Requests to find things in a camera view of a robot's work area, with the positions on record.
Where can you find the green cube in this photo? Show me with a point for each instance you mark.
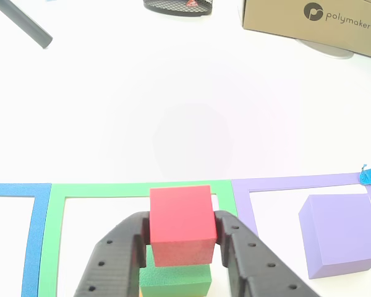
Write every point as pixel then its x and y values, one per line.
pixel 176 280

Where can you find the small red cube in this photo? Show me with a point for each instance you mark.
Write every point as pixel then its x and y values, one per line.
pixel 182 216

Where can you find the purple square block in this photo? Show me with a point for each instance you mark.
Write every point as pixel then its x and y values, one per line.
pixel 340 232

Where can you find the polymaker cardboard box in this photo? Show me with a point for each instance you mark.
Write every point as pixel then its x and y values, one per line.
pixel 312 24

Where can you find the dark grey bar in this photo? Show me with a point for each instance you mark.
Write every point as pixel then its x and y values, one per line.
pixel 24 26

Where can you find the black mesh pen holder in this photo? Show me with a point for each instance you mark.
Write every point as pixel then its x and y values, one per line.
pixel 179 6

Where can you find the green square frame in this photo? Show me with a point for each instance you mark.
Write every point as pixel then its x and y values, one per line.
pixel 52 241

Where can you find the purple square frame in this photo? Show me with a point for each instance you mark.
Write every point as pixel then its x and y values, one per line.
pixel 244 204

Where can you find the blue square frame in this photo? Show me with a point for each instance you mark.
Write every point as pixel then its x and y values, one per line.
pixel 34 241

